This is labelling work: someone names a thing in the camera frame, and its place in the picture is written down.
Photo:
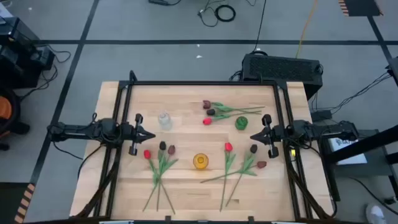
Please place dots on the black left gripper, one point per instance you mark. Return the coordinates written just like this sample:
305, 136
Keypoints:
127, 133

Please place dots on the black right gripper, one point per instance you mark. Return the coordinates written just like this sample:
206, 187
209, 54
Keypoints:
276, 135

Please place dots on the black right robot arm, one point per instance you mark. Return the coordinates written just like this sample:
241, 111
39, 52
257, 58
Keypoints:
317, 130

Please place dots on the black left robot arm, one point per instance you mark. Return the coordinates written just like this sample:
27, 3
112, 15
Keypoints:
77, 130

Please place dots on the green glass vase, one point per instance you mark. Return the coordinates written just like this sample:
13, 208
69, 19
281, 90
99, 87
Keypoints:
241, 123

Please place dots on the clear glass vase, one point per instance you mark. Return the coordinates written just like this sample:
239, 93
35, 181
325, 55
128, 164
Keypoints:
164, 120

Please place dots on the yellow glass vase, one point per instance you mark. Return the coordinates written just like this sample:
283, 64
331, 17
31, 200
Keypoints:
200, 161

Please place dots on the small yellow connector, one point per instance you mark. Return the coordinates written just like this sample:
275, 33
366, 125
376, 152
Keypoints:
292, 152

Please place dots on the black power adapter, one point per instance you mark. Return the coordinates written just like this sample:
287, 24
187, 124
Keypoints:
321, 115

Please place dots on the black computer case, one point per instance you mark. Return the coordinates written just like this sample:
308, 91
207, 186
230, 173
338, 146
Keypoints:
280, 70

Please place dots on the white printed box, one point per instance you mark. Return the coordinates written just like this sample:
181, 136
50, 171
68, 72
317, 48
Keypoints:
346, 149

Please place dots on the black metal beam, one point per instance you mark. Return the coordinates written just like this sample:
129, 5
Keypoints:
363, 143

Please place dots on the dark grey side table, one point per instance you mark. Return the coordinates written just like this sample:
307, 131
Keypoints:
373, 174

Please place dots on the black power strip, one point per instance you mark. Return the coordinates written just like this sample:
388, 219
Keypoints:
158, 2

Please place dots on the person's foot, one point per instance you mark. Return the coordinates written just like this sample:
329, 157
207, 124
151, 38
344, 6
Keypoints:
375, 214

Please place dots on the orange and black chair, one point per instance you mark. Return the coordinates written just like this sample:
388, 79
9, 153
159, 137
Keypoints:
5, 110

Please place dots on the black mat with orange stripes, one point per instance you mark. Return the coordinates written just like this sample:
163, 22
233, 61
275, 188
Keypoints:
360, 7
15, 202

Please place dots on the black equipment cart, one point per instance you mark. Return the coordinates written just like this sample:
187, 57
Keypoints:
18, 53

